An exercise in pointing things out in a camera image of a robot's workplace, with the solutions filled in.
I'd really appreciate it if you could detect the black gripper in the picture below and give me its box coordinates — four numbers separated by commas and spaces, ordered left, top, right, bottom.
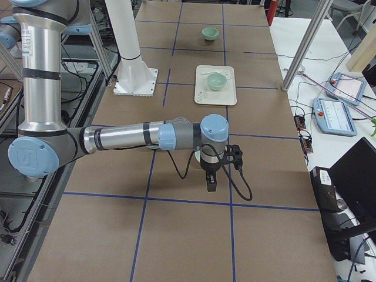
200, 160, 221, 192

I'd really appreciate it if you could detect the green bowl carried to tray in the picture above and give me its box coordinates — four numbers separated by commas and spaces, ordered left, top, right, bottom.
202, 27, 219, 41

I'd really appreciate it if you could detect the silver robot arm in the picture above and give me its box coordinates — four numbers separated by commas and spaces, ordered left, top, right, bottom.
8, 1, 229, 192

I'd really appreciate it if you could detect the cream bear tray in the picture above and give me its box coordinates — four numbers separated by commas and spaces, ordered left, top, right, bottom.
194, 65, 237, 106

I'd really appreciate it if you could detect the green bowl on tray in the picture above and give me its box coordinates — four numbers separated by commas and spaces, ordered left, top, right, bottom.
207, 73, 227, 91

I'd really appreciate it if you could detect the orange connector block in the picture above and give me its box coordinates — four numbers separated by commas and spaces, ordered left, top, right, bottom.
300, 136, 313, 154
294, 115, 306, 130

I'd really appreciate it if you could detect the white plastic spoon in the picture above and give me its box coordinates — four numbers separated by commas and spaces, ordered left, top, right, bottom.
200, 69, 222, 75

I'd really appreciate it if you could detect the near teach pendant tablet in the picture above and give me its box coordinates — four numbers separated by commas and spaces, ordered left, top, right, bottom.
313, 98, 357, 137

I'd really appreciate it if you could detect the teach pendant tablet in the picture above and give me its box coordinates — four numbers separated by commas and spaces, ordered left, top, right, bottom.
325, 72, 366, 106
313, 98, 357, 137

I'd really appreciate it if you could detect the black box device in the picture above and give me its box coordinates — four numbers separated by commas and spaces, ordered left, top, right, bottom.
310, 166, 362, 261

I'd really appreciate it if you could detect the reacher grabber stick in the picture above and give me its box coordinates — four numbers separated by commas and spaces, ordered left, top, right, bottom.
298, 71, 375, 137

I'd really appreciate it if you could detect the black laptop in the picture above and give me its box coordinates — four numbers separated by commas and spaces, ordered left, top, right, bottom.
329, 137, 375, 223

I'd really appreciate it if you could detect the far teach pendant tablet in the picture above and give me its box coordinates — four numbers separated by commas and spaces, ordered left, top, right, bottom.
325, 72, 366, 106

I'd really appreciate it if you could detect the red cylinder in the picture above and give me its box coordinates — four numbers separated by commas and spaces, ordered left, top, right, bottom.
267, 0, 279, 26

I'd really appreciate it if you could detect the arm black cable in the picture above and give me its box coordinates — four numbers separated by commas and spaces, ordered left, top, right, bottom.
166, 143, 253, 202

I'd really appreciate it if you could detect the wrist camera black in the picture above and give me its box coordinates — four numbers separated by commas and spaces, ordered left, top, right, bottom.
223, 145, 243, 171

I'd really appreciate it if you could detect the white pedestal column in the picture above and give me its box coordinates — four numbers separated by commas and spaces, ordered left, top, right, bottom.
105, 0, 158, 97

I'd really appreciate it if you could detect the aluminium frame post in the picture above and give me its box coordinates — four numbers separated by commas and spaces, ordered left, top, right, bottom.
281, 0, 333, 92

